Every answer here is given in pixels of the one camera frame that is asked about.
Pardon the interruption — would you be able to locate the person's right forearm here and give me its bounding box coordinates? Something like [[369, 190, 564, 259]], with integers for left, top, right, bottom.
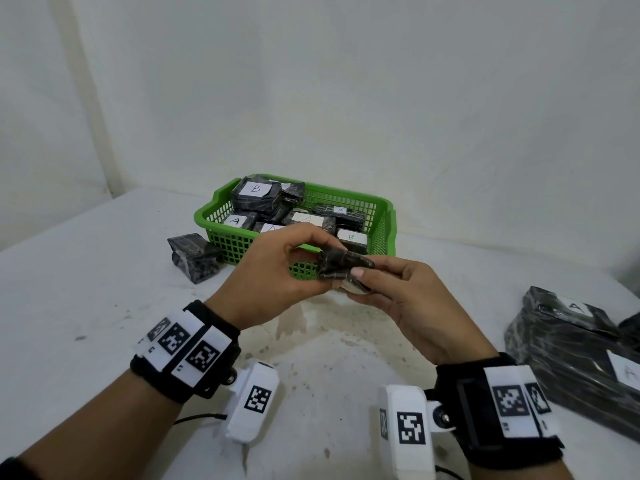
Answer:
[[469, 457, 573, 480]]

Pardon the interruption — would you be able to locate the person's left forearm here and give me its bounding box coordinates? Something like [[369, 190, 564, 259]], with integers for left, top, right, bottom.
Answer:
[[15, 369, 183, 480]]

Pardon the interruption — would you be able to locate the green plastic mesh basket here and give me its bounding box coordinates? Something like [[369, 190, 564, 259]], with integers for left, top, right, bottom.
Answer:
[[193, 174, 397, 281]]

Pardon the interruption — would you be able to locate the black wristband with markers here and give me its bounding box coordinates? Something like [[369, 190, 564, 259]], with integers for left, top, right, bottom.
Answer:
[[129, 299, 243, 405], [425, 352, 566, 469]]

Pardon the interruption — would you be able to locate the small black packet with label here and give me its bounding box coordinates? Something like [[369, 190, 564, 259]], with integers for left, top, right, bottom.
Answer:
[[317, 247, 376, 295]]

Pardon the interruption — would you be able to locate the person's left hand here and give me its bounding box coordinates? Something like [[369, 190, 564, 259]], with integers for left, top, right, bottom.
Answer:
[[205, 237, 335, 331]]

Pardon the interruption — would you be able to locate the black right wristband with markers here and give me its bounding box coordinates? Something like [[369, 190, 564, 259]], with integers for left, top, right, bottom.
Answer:
[[425, 352, 566, 469]]

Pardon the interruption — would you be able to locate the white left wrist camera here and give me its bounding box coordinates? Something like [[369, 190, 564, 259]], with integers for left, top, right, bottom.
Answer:
[[222, 362, 280, 443]]

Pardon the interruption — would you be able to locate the black left camera cable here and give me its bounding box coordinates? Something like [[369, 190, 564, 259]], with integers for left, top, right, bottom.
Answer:
[[173, 413, 229, 427]]

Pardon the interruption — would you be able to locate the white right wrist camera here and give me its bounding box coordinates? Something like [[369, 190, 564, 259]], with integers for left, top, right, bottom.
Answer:
[[377, 384, 456, 480]]

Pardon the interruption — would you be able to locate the long black packet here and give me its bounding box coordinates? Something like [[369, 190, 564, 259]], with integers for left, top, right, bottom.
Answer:
[[312, 204, 367, 231]]

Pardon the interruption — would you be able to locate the person's right hand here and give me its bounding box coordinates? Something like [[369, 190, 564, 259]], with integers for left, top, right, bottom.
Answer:
[[345, 254, 499, 367]]

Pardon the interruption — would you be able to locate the black left wristband with markers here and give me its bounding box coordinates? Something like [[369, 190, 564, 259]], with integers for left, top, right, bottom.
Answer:
[[129, 299, 243, 405]]

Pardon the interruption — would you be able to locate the long black box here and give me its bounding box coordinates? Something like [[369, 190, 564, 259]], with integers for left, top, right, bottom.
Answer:
[[503, 314, 640, 443]]

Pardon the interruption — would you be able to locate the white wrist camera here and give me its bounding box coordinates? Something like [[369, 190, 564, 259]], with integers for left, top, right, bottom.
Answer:
[[222, 362, 280, 443], [377, 384, 456, 480]]

